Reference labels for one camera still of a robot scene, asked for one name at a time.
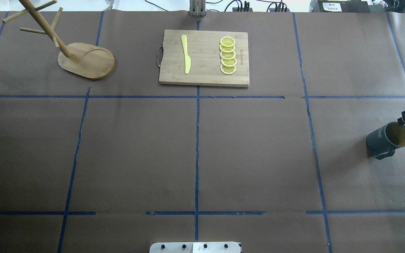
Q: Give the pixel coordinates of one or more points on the lemon slice four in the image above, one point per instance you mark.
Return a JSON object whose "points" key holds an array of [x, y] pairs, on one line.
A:
{"points": [[228, 62]]}

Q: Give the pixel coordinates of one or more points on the lemon slice three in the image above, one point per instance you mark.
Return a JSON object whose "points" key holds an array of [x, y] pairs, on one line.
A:
{"points": [[227, 55]]}

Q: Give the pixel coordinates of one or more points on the lemon slice two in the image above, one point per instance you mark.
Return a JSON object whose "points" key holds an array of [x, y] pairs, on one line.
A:
{"points": [[226, 49]]}

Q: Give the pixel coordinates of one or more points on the white mounting pillar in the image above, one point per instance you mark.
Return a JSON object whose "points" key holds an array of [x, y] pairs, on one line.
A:
{"points": [[196, 247]]}

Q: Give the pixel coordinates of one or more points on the black box with label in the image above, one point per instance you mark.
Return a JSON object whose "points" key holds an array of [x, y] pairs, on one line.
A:
{"points": [[344, 6]]}

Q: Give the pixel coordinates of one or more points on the wooden cup rack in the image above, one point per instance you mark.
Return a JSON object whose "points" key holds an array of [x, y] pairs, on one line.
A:
{"points": [[85, 60]]}

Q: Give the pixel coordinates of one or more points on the bamboo cutting board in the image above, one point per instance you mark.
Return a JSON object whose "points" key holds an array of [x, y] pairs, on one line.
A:
{"points": [[203, 48]]}

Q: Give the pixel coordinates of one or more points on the yellow plastic knife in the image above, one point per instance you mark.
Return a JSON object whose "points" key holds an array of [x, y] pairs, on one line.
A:
{"points": [[187, 58]]}

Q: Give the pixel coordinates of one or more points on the dark blue mug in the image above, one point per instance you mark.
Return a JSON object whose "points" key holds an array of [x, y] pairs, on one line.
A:
{"points": [[385, 140]]}

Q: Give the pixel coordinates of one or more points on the aluminium frame post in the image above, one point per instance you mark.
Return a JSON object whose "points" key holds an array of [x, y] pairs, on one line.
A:
{"points": [[197, 8]]}

